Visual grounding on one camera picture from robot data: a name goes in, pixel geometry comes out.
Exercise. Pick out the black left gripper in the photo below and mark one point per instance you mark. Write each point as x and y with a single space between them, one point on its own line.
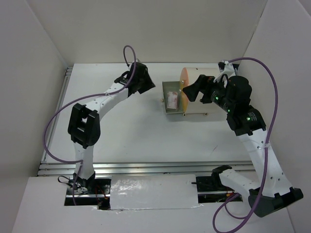
149 84

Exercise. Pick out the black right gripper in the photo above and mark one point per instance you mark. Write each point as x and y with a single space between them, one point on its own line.
204 84

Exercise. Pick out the cream cylindrical drawer organizer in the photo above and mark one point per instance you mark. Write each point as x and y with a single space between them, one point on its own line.
196 107

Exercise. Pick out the orange drawer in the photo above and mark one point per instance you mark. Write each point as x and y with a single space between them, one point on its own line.
184 77
184 98

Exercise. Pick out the orange top drawer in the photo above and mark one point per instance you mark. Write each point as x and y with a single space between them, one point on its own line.
184 77

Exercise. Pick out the clear pink nails box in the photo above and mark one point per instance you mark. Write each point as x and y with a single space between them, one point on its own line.
172 100

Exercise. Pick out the clear false lashes box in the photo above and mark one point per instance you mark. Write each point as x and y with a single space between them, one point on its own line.
180 104

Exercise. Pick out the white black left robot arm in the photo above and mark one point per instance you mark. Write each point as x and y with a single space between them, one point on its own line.
84 123

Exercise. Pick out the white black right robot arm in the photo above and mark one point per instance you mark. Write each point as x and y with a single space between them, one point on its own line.
233 96

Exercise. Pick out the white foil-taped cover panel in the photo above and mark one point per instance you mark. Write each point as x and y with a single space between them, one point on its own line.
153 192

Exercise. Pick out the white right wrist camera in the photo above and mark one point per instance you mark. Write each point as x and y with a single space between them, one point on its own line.
227 68

